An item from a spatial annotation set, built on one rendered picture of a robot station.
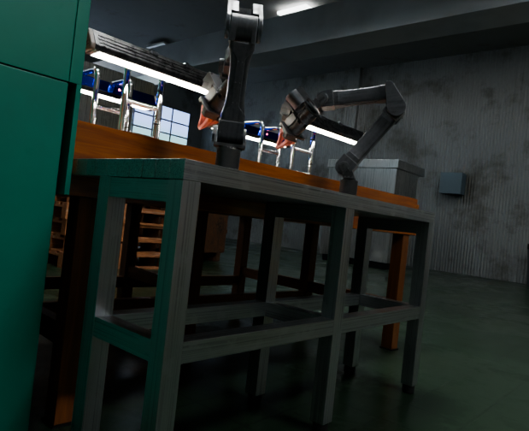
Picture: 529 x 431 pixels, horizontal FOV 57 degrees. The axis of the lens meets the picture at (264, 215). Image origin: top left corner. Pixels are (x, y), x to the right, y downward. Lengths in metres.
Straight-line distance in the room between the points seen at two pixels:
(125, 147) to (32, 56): 0.31
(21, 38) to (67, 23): 0.12
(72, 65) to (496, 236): 8.76
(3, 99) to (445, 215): 9.09
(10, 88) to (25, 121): 0.07
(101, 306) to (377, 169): 7.42
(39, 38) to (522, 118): 9.01
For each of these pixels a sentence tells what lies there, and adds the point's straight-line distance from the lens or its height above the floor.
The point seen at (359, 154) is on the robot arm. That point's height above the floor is 0.84.
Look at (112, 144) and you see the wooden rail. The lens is 1.33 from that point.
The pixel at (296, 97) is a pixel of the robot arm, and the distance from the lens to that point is 1.79.
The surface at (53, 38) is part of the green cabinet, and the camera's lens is 1.26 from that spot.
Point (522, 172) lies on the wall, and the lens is 9.53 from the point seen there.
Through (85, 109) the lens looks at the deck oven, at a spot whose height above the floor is 1.71.
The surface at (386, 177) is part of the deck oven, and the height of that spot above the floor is 1.50.
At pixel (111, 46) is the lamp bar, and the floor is 1.07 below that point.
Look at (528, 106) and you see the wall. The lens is 9.76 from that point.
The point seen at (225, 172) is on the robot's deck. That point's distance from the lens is 0.99.
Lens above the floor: 0.57
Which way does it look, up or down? 1 degrees up
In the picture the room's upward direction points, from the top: 6 degrees clockwise
